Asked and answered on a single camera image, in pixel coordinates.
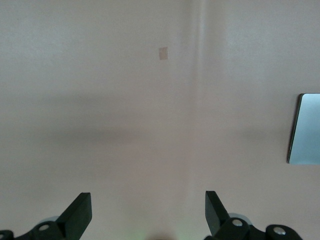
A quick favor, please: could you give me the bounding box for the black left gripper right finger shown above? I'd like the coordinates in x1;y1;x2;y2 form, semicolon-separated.
204;190;266;240

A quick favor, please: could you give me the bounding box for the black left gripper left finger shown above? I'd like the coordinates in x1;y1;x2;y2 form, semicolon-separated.
14;192;93;240

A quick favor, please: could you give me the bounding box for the silver grey laptop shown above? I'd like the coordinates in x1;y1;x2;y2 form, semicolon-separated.
286;93;320;166

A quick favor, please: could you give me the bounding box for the small brown tape patch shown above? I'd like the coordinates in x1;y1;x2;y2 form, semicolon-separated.
158;46;169;61

